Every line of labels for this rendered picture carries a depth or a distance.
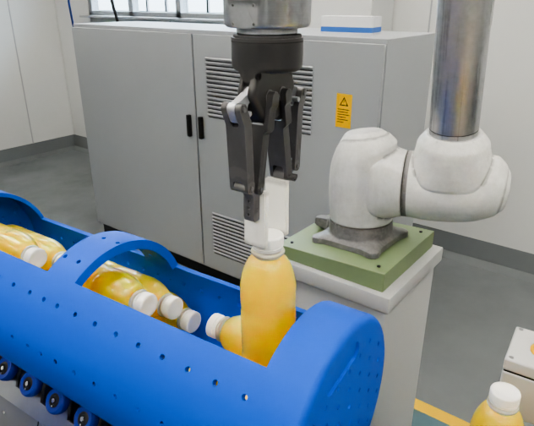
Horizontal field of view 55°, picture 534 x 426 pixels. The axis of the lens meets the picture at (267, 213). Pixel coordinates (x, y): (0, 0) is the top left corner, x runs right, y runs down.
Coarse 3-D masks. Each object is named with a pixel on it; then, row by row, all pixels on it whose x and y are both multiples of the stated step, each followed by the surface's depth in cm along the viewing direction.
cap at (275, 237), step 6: (270, 228) 63; (270, 234) 62; (276, 234) 62; (282, 234) 62; (270, 240) 60; (276, 240) 60; (282, 240) 61; (270, 246) 60; (276, 246) 61; (282, 246) 62; (258, 252) 61; (264, 252) 61; (270, 252) 61; (276, 252) 61
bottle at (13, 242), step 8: (0, 224) 100; (0, 232) 97; (8, 232) 97; (16, 232) 97; (24, 232) 98; (0, 240) 95; (8, 240) 95; (16, 240) 95; (24, 240) 95; (32, 240) 97; (0, 248) 95; (8, 248) 94; (16, 248) 94; (24, 248) 95; (16, 256) 94
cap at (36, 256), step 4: (32, 248) 94; (36, 248) 94; (40, 248) 94; (28, 252) 94; (32, 252) 93; (36, 252) 94; (40, 252) 94; (44, 252) 95; (24, 256) 94; (28, 256) 93; (32, 256) 93; (36, 256) 94; (40, 256) 95; (44, 256) 95; (24, 260) 94; (28, 260) 93; (32, 260) 94; (36, 260) 94; (40, 260) 95; (44, 260) 96; (32, 264) 94; (36, 264) 94; (40, 264) 95; (44, 264) 96
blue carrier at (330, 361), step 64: (0, 192) 106; (0, 256) 85; (64, 256) 81; (128, 256) 102; (0, 320) 81; (64, 320) 74; (128, 320) 69; (320, 320) 62; (64, 384) 75; (128, 384) 66; (192, 384) 61; (256, 384) 58; (320, 384) 56
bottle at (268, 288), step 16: (256, 256) 61; (272, 256) 61; (256, 272) 61; (272, 272) 61; (288, 272) 62; (240, 288) 64; (256, 288) 61; (272, 288) 61; (288, 288) 62; (256, 304) 62; (272, 304) 61; (288, 304) 62; (256, 320) 63; (272, 320) 62; (288, 320) 63; (256, 336) 63; (272, 336) 63; (256, 352) 64; (272, 352) 64
